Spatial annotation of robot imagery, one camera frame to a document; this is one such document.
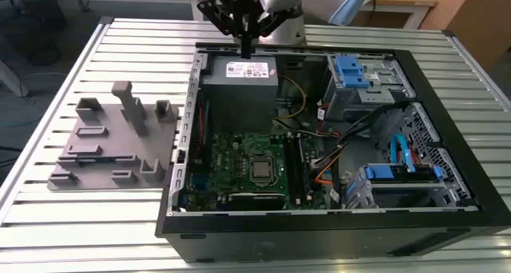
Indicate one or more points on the green motherboard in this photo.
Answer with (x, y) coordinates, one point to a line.
(231, 153)

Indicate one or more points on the metal disk bay cage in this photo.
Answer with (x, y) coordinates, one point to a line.
(375, 98)
(399, 186)

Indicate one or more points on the blue disk carrier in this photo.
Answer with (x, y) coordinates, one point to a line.
(351, 72)
(379, 172)

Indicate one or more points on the blue RAM stick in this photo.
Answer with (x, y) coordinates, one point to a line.
(99, 158)

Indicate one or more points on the wooden desk white frame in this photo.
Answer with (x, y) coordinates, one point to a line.
(423, 0)

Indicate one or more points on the white table leg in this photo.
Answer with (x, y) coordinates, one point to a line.
(12, 78)

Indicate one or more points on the black open PC case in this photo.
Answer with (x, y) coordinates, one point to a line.
(319, 225)

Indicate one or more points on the grey power supply unit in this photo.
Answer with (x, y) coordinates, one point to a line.
(239, 105)

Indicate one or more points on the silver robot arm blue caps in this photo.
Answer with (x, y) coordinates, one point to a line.
(295, 30)

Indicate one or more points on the silver CPU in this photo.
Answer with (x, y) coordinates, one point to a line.
(262, 169)

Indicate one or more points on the grey parts rack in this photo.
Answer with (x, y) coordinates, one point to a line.
(107, 126)

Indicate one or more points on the blue plastic latch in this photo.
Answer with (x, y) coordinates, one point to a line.
(351, 192)

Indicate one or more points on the CPU socket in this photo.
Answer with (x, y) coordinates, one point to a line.
(262, 183)

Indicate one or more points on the wooden cabinet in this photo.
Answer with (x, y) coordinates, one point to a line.
(479, 21)

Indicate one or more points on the black graphics card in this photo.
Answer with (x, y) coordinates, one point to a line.
(255, 201)

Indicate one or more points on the black RAM slot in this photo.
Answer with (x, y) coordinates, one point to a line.
(292, 165)
(299, 165)

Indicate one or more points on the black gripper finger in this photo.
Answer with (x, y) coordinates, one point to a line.
(251, 48)
(211, 9)

